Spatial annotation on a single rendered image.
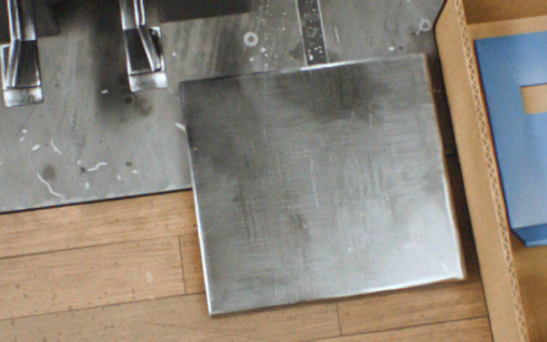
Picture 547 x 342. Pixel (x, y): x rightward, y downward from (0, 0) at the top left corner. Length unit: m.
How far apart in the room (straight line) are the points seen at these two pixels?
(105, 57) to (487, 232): 0.29
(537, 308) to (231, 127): 0.24
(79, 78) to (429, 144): 0.24
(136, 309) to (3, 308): 0.09
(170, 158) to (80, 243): 0.08
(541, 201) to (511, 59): 0.10
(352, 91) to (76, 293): 0.23
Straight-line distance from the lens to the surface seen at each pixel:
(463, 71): 0.78
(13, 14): 0.75
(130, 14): 0.75
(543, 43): 0.85
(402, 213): 0.78
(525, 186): 0.81
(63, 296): 0.79
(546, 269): 0.81
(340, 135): 0.79
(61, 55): 0.83
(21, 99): 0.74
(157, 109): 0.81
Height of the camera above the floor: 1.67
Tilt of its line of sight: 75 degrees down
